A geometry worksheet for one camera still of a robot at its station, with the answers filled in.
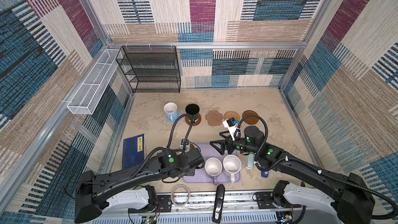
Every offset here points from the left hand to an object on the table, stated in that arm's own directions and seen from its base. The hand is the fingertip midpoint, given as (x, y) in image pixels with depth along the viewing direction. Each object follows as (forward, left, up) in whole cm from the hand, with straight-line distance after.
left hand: (191, 166), depth 73 cm
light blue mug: (+37, +14, -5) cm, 40 cm away
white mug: (+3, -21, -10) cm, 24 cm away
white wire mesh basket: (+37, +63, +5) cm, 73 cm away
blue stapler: (-1, -37, -9) cm, 38 cm away
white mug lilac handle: (-5, -11, -6) cm, 13 cm away
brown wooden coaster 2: (+32, -37, -12) cm, 51 cm away
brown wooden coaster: (+31, -3, -10) cm, 33 cm away
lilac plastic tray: (+4, -7, +7) cm, 11 cm away
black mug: (+35, 0, -2) cm, 35 cm away
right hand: (+9, -12, +6) cm, 17 cm away
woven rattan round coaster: (+37, -26, -11) cm, 47 cm away
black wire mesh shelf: (+66, +30, +5) cm, 73 cm away
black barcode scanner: (-11, -13, -8) cm, 19 cm away
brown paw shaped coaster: (+35, -14, -12) cm, 39 cm away
